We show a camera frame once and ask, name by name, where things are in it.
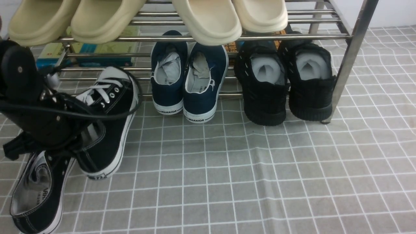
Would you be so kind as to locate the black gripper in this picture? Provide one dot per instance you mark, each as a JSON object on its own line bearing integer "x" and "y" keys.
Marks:
{"x": 54, "y": 124}

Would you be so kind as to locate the black canvas sneaker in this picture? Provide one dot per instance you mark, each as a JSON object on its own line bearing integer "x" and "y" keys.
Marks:
{"x": 114, "y": 92}
{"x": 37, "y": 200}

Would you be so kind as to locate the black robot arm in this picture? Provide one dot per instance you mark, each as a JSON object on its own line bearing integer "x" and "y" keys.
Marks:
{"x": 19, "y": 71}

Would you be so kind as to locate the metal shoe rack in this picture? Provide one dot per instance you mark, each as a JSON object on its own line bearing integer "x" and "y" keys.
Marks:
{"x": 353, "y": 39}

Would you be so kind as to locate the green blue book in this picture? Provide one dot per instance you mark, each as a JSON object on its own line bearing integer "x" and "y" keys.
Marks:
{"x": 111, "y": 53}

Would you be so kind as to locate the beige slipper far left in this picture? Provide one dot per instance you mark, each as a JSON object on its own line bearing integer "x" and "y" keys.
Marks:
{"x": 39, "y": 22}

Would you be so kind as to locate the beige slipper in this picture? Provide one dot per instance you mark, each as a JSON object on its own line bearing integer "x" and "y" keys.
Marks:
{"x": 102, "y": 21}
{"x": 39, "y": 22}

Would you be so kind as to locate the navy canvas shoe left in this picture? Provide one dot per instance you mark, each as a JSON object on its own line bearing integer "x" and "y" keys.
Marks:
{"x": 167, "y": 76}

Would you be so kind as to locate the navy canvas shoe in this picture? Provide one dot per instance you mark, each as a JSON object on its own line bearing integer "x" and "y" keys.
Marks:
{"x": 207, "y": 69}
{"x": 167, "y": 76}

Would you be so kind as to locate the navy canvas shoe right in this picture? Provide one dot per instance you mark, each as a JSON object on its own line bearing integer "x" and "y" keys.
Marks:
{"x": 207, "y": 69}

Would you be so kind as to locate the cream slipper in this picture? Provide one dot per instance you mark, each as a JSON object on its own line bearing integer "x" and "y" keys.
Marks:
{"x": 210, "y": 22}
{"x": 262, "y": 16}

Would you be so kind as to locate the black knit sneaker left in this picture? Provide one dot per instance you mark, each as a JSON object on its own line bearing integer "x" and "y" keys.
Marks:
{"x": 261, "y": 72}

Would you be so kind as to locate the black knit sneaker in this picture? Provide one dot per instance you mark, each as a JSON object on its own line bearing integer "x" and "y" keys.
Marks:
{"x": 261, "y": 72}
{"x": 309, "y": 70}

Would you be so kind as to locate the cream slipper far right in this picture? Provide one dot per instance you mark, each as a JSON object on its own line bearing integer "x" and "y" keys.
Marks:
{"x": 262, "y": 16}

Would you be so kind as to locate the black knit sneaker right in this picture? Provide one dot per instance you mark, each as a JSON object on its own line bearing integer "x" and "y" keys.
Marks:
{"x": 309, "y": 70}

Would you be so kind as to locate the grey checked tablecloth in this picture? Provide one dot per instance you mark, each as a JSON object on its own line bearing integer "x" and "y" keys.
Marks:
{"x": 355, "y": 175}

